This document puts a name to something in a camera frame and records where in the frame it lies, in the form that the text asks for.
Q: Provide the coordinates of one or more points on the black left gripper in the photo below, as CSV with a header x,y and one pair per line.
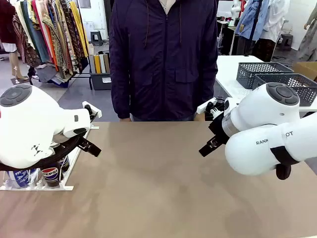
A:
x,y
76,139

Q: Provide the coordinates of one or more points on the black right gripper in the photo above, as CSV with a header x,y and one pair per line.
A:
x,y
219,129

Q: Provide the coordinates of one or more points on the grey plastic lattice basket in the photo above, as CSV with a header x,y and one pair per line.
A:
x,y
262,74
304,91

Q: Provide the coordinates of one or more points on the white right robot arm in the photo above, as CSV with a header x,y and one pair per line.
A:
x,y
260,111

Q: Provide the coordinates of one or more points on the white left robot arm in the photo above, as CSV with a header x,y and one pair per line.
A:
x,y
24,124

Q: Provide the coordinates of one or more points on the person's left hand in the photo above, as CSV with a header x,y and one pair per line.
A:
x,y
199,117

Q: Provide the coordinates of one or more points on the person's right hand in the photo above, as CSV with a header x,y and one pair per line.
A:
x,y
125,120

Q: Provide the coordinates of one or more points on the dark grey storage bin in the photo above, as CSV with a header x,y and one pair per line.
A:
x,y
100,81

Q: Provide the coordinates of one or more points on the white side table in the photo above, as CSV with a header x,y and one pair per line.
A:
x,y
227,74

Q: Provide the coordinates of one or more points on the grey fabric roll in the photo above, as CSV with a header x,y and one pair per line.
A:
x,y
92,64

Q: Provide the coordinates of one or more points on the yellow fabric roll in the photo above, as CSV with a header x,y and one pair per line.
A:
x,y
97,64

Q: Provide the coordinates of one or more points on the white fabric roll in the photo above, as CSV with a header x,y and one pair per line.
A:
x,y
102,63

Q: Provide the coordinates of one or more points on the grey cloth pile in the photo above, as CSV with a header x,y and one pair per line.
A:
x,y
48,73

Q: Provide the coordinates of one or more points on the beige fabric roll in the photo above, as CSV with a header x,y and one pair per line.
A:
x,y
107,63

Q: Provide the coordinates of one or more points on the person in dark navy jacket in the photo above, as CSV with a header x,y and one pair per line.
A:
x,y
161,62

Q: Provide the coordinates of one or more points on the orange hanging garment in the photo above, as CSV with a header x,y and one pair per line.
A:
x,y
51,47

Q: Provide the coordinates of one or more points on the mannequin legs with shoes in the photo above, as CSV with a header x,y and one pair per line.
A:
x,y
16,67

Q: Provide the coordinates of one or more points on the grey plastic step stool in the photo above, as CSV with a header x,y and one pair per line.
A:
x,y
96,37

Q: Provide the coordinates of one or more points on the dark patterned skirt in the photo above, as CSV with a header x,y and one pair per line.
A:
x,y
265,50

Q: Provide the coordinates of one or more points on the brown patterned hanging garment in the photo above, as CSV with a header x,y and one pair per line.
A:
x,y
67,37

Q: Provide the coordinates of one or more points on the yellow hanging garment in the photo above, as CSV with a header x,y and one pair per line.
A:
x,y
80,32

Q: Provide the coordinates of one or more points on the teal hanging garment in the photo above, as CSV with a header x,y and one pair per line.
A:
x,y
34,37

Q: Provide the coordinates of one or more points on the brown cardboard box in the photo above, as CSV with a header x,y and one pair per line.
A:
x,y
305,69

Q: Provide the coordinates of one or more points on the dark grey step stool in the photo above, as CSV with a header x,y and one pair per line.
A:
x,y
287,41

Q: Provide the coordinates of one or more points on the white mannequin torso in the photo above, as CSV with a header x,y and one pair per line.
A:
x,y
236,8

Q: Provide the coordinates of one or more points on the white hanging garment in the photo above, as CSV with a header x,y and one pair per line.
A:
x,y
276,22

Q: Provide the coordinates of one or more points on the mannequin in grey dress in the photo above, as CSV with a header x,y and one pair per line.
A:
x,y
308,39

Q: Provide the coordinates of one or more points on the maroon hanging garment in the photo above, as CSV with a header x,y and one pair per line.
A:
x,y
6,19

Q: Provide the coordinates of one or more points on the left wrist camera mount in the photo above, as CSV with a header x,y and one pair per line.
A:
x,y
92,112

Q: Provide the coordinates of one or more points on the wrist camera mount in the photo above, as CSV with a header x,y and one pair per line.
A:
x,y
92,112
213,105

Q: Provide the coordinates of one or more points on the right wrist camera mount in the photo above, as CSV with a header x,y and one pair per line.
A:
x,y
213,105

